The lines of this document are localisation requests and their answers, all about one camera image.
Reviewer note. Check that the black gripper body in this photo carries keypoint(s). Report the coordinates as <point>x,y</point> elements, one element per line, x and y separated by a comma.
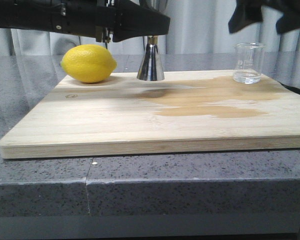
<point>88,18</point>

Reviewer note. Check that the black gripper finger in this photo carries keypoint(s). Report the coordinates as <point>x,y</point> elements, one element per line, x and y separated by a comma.
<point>138,20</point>
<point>247,12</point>
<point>290,10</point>

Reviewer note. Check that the small glass beaker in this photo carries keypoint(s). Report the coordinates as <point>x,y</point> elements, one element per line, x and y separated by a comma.
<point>249,62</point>

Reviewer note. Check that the steel double jigger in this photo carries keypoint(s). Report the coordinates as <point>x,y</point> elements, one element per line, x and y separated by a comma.
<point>151,60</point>

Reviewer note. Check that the yellow lemon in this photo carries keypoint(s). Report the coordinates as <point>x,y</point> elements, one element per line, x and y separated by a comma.
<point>88,63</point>

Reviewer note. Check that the grey curtain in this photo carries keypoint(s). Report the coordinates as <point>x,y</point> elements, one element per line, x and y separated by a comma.
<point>196,27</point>

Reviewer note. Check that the wooden cutting board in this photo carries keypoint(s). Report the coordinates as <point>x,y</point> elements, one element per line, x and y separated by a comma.
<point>189,111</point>

